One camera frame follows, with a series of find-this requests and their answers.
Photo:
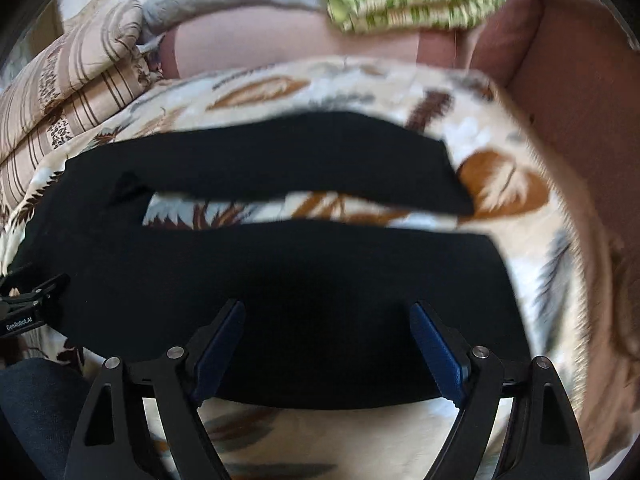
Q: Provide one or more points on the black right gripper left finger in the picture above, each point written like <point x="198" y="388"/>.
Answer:
<point x="112" y="439"/>

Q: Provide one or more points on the dark blue jeans leg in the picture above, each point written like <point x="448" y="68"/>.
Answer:
<point x="40" y="404"/>

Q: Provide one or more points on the leaf pattern fleece blanket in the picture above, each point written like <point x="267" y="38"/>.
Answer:
<point x="517" y="203"/>

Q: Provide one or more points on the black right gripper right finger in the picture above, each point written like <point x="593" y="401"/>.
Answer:
<point x="542" y="441"/>

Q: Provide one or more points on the pink brown sofa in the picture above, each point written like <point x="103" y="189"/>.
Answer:
<point x="566" y="64"/>

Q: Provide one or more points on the striped beige folded quilt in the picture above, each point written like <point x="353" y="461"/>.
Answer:
<point x="83" y="78"/>

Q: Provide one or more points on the black pants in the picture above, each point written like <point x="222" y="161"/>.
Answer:
<point x="326" y="322"/>

